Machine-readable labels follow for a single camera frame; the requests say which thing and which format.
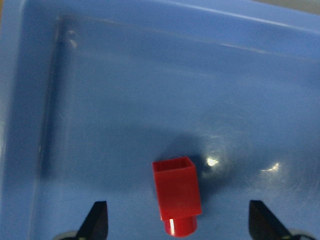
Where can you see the blue plastic tray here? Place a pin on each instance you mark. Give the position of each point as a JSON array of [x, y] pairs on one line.
[[92, 92]]

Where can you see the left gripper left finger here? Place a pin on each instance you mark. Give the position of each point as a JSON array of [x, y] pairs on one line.
[[95, 225]]

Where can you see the red block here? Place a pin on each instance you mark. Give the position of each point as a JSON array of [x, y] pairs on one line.
[[178, 195]]

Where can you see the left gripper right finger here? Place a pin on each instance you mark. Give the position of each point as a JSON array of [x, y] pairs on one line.
[[264, 225]]

